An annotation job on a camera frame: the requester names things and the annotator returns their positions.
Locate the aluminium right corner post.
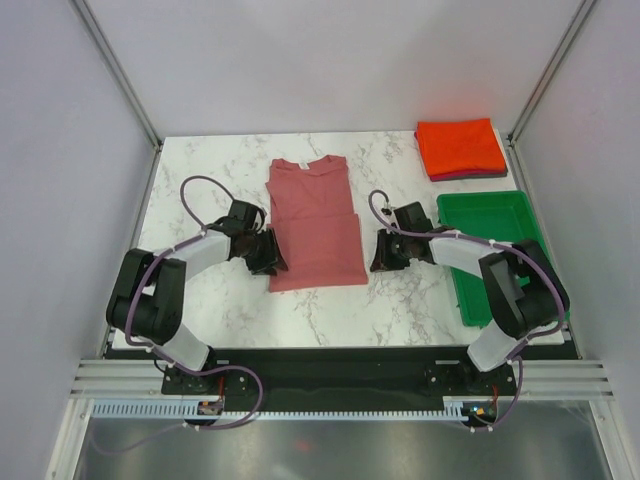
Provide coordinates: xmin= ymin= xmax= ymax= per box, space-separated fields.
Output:
xmin=505 ymin=0 xmax=601 ymax=146

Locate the folded orange t shirt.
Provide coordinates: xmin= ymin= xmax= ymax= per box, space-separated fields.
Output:
xmin=414 ymin=118 xmax=507 ymax=182

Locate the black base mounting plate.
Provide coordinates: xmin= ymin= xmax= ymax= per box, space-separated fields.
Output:
xmin=102 ymin=342 xmax=581 ymax=414

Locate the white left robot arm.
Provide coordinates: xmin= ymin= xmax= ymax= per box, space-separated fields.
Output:
xmin=106 ymin=225 xmax=288 ymax=393

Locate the aluminium left corner post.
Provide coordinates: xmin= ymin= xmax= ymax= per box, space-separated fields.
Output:
xmin=68 ymin=0 xmax=165 ymax=149

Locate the aluminium corner post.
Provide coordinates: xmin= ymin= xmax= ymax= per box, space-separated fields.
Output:
xmin=505 ymin=0 xmax=601 ymax=146
xmin=68 ymin=0 xmax=165 ymax=149

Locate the white slotted cable duct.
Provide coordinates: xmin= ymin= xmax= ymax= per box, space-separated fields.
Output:
xmin=90 ymin=396 xmax=496 ymax=421

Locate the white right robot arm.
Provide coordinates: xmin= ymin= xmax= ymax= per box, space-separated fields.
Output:
xmin=370 ymin=228 xmax=570 ymax=394

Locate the green plastic tray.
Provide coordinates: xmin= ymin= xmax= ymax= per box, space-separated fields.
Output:
xmin=436 ymin=190 xmax=546 ymax=328

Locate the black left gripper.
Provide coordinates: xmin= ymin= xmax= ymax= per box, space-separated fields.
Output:
xmin=239 ymin=228 xmax=288 ymax=277

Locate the pink t shirt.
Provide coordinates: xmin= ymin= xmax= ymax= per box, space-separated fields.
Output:
xmin=266 ymin=155 xmax=368 ymax=293

